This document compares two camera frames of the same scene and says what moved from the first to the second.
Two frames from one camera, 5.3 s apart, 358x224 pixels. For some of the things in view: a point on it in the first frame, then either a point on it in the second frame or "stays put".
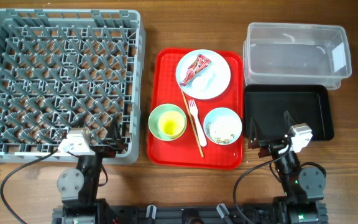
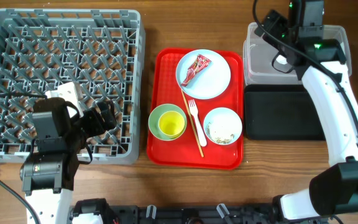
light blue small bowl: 222,126 stays put
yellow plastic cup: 171,124 stays put
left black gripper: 113,138 -> 99,127
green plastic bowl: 154,117 stays put
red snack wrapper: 200,63 stays put
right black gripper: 271,147 -> 277,23
